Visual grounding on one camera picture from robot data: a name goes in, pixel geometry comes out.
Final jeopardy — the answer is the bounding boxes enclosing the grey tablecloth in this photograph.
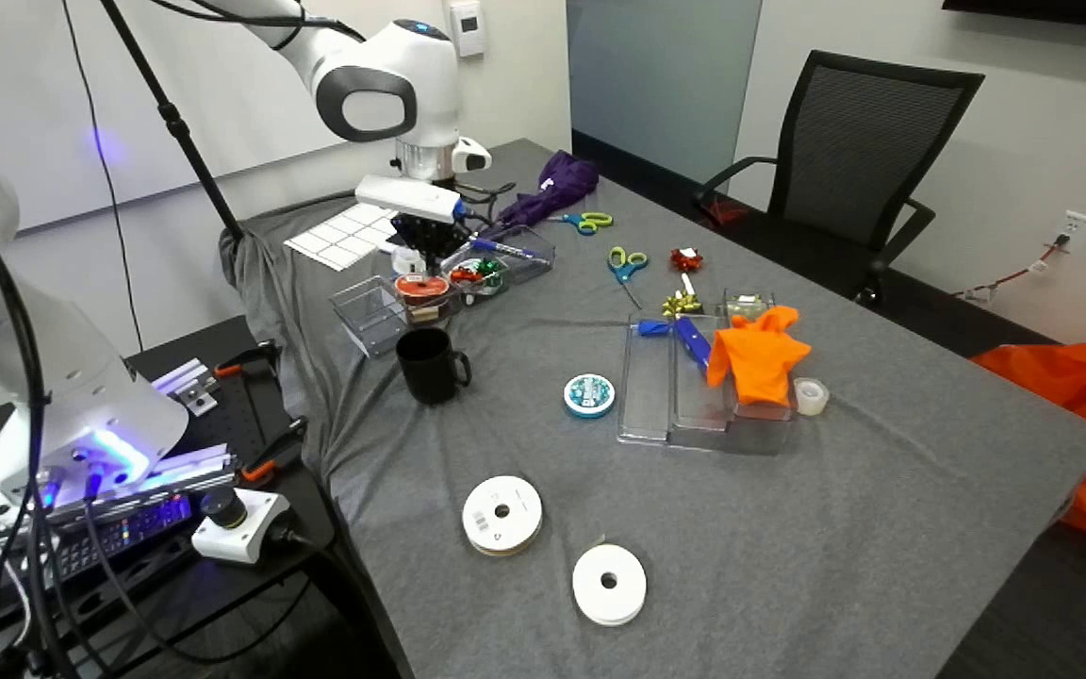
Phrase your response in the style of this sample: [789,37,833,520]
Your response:
[215,134,1086,679]

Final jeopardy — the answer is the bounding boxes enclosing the black wall television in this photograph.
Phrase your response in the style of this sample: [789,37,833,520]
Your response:
[938,0,1086,37]

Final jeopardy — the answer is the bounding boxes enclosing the robot control box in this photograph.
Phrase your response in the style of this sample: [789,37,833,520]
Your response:
[0,430,244,596]

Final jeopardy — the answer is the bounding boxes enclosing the black robot stand cart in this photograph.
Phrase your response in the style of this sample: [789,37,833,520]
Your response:
[0,313,368,679]

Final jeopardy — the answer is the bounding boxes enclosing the blue pen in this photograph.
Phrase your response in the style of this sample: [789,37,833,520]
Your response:
[471,233,554,264]

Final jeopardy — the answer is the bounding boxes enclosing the green yellow scissors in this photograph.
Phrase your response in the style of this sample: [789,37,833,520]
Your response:
[604,242,658,313]

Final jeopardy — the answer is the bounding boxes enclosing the small white tape roll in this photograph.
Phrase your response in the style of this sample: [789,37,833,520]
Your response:
[794,374,833,422]

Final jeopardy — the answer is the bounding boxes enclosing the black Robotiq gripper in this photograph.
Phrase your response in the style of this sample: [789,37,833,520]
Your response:
[385,212,471,286]

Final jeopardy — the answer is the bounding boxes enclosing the gold gift bow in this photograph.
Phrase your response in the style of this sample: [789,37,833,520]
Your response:
[662,286,708,322]

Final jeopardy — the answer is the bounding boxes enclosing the white wall thermostat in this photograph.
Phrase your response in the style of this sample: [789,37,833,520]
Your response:
[444,0,489,61]

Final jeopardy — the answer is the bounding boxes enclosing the orange handled pliers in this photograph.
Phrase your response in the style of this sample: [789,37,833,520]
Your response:
[237,420,310,492]
[212,344,283,384]

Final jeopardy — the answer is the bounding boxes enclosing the teal ribbon spool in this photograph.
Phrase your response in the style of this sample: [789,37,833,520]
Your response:
[557,371,621,422]

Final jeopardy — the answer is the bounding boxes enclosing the black mesh office chair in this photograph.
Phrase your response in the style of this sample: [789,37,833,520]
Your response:
[692,48,988,305]

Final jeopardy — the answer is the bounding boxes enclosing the orange cloth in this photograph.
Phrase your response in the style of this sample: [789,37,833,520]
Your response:
[704,301,814,413]

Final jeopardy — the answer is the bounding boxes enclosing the black mug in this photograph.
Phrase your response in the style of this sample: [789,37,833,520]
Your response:
[391,325,476,413]

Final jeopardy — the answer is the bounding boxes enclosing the small blue green scissors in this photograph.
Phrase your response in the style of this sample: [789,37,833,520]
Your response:
[557,203,620,242]

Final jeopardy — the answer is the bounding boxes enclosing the silver gift bow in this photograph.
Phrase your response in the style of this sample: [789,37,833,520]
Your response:
[726,286,781,325]

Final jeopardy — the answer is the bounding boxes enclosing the clear acrylic organizer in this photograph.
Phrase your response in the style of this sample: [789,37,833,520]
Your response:
[616,313,811,458]

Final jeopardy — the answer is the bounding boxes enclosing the black cable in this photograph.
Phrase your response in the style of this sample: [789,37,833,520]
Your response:
[0,175,68,679]

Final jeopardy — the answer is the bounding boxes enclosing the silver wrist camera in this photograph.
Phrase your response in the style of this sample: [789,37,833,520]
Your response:
[354,175,469,229]

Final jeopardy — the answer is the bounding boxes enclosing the red ribbon spool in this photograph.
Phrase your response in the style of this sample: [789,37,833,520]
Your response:
[391,274,456,313]

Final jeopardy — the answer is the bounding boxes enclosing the black tripod pole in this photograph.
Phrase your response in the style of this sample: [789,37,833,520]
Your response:
[97,0,251,245]

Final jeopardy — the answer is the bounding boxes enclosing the clear plastic tray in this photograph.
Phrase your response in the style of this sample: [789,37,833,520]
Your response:
[442,229,564,301]

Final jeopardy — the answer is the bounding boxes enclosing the blue toy piece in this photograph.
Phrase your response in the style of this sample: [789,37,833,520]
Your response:
[635,313,712,374]

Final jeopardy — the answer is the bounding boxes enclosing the orange bag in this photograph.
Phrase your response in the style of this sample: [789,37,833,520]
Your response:
[972,336,1086,550]

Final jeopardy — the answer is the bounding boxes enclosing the white label sheets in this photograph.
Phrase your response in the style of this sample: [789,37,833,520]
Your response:
[283,201,405,274]

